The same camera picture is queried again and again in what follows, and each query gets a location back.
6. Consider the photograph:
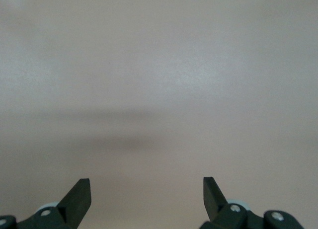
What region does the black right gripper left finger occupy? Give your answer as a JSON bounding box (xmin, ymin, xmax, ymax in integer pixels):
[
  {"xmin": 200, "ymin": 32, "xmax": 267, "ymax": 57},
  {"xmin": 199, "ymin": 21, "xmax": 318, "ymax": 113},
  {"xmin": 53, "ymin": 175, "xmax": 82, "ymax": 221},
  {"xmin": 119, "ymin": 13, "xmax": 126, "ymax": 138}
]
[{"xmin": 17, "ymin": 178, "xmax": 92, "ymax": 229}]

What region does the brown table mat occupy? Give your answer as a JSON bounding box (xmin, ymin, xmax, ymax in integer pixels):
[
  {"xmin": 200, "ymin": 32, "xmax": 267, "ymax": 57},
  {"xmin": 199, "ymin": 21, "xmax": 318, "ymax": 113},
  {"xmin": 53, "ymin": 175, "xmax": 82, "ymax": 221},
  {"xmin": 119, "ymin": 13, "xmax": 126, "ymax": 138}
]
[{"xmin": 0, "ymin": 0, "xmax": 318, "ymax": 229}]

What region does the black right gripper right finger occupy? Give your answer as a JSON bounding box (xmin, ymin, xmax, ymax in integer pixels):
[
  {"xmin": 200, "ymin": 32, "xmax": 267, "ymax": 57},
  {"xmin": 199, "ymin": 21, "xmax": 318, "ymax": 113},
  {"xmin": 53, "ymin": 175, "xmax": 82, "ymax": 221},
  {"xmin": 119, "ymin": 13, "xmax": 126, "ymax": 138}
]
[{"xmin": 200, "ymin": 176, "xmax": 249, "ymax": 229}]

